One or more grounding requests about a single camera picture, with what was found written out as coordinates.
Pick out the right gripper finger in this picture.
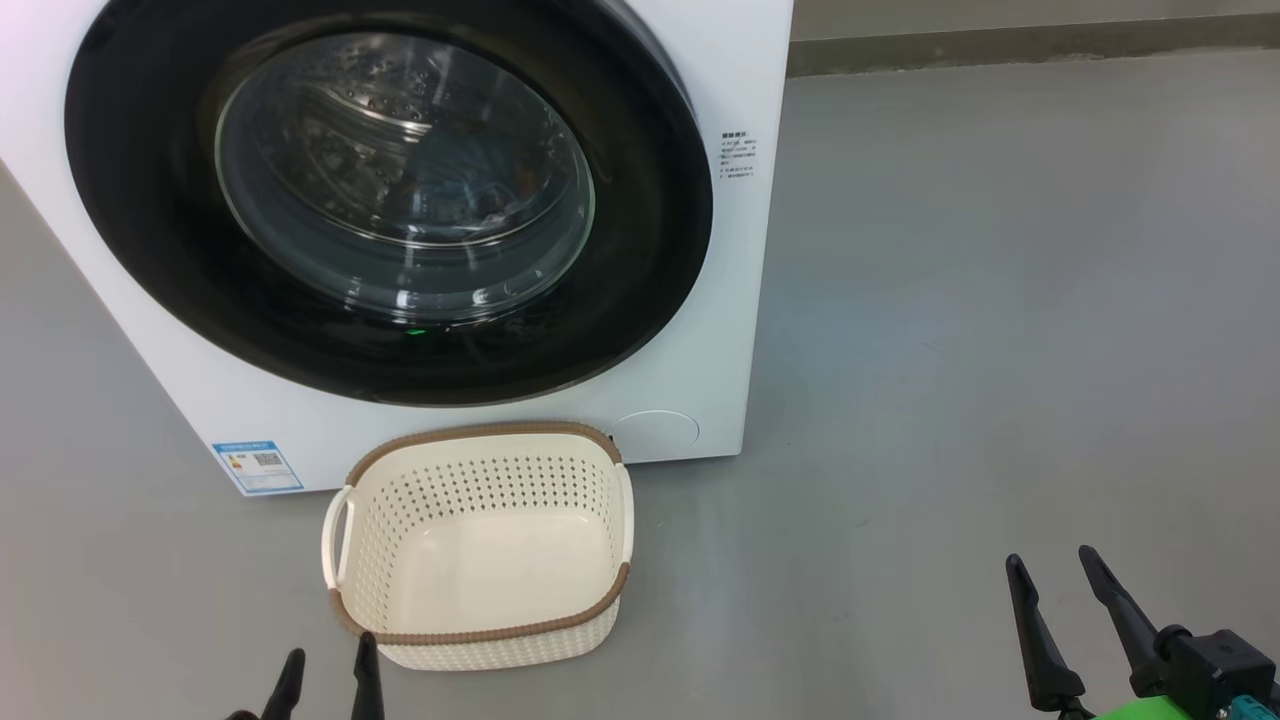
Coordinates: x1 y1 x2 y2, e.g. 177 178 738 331
1005 553 1088 713
1078 545 1163 696

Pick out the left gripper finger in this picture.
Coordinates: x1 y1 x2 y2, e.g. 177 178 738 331
225 648 306 720
350 632 386 720

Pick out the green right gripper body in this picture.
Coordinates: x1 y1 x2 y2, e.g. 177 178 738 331
1090 698 1241 720

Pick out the black round glass washer door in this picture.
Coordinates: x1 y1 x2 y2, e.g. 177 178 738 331
65 0 714 408

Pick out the blue garment with orange print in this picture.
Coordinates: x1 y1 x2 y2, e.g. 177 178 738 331
395 120 541 236

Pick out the cream perforated laundry basket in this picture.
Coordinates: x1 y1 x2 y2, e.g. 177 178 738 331
322 421 635 671

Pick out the white front-load washing machine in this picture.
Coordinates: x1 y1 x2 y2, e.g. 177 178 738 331
0 0 794 498

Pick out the blue energy label sticker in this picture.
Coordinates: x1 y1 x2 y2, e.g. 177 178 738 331
212 440 304 496

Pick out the round white filter cover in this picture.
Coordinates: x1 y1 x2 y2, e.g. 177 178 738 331
612 410 701 461

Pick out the small printed text label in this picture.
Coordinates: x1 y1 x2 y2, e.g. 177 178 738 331
720 130 759 181

